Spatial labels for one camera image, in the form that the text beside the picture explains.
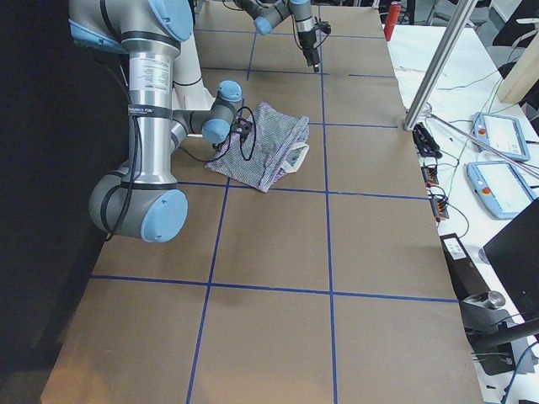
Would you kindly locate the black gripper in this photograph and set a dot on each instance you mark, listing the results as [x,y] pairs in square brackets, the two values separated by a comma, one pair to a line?
[306,39]

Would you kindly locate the blue white striped polo shirt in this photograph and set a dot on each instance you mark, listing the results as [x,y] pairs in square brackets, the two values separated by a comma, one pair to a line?
[278,148]

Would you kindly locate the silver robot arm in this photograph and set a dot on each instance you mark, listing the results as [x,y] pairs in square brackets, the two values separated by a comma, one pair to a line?
[167,102]
[267,18]

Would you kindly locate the red bottle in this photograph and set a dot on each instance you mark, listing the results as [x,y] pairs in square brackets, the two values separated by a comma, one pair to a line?
[391,19]

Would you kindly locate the orange black connector module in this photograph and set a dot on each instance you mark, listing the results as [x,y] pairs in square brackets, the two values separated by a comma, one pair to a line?
[439,200]

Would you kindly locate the far teach pendant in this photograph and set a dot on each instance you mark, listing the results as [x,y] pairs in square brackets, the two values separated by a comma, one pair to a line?
[502,133]

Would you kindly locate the teach pendant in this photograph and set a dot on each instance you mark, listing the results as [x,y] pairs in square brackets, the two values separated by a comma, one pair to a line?
[500,188]
[502,133]

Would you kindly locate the wooden beam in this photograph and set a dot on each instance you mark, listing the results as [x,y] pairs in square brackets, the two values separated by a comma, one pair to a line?
[522,76]

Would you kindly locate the near teach pendant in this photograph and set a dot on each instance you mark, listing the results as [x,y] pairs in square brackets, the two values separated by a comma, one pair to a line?
[500,188]

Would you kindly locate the black box with label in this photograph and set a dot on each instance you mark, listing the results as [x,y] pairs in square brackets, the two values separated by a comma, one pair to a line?
[465,277]

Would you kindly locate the black monitor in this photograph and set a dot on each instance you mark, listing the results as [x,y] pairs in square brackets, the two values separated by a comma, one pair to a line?
[513,255]

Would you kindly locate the metal cylinder clamp stand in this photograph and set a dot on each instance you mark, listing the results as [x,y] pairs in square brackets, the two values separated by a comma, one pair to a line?
[497,339]

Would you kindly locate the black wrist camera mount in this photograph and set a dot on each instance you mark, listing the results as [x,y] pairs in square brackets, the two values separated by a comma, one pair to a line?
[323,26]
[242,127]

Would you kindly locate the aluminium frame post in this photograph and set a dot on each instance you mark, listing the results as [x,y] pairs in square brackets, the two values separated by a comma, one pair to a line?
[442,53]

